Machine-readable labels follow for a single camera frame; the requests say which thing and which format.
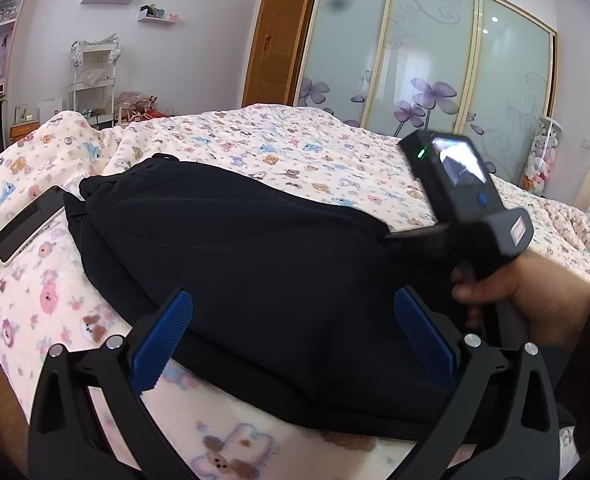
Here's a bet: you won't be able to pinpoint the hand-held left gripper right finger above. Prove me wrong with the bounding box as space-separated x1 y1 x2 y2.
394 286 562 480

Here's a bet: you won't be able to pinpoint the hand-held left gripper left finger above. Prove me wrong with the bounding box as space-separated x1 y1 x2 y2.
27 288 194 480

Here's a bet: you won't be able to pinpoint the black pants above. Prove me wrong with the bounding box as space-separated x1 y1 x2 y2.
63 153 578 448

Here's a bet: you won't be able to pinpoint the person's right hand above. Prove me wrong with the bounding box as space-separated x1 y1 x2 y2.
451 250 590 349

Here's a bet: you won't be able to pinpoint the tube of plush toys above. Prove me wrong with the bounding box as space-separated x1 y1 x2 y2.
523 116 562 194

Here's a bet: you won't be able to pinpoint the sliding glass wardrobe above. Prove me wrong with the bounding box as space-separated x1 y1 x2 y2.
294 0 558 181

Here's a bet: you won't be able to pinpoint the black smartphone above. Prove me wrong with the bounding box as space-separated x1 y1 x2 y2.
0 185 68 264

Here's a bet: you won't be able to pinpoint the printed animal blanket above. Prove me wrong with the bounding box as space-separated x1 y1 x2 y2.
0 103 590 480

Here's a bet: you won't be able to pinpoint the pink clutter pile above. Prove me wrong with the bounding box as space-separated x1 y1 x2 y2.
111 91 176 126

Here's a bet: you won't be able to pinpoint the wooden door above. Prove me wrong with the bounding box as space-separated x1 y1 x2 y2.
241 0 306 109

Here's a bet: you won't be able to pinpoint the white storage rack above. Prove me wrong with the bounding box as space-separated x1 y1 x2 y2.
66 36 124 126

